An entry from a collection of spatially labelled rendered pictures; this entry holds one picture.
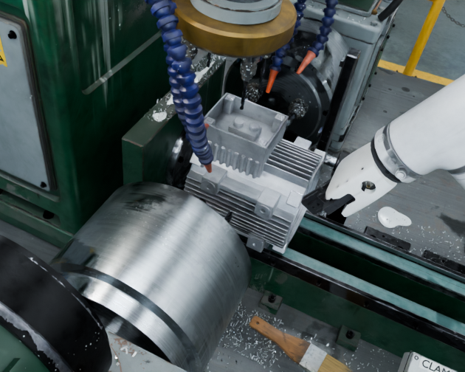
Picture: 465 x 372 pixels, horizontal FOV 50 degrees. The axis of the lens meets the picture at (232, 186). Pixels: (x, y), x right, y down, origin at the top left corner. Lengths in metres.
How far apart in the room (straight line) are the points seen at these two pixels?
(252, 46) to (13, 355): 0.48
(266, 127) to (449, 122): 0.35
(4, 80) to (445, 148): 0.62
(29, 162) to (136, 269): 0.39
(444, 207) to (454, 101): 0.74
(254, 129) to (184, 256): 0.30
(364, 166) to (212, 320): 0.29
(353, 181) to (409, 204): 0.62
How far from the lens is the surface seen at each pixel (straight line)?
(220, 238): 0.67
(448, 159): 0.67
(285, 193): 0.83
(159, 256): 0.62
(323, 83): 1.01
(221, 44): 0.69
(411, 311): 0.96
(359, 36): 1.20
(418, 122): 0.66
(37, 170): 0.93
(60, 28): 0.73
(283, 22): 0.73
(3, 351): 0.37
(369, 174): 0.70
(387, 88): 1.71
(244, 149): 0.82
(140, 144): 0.78
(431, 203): 1.35
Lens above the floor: 1.66
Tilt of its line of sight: 45 degrees down
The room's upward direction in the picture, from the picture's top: 10 degrees clockwise
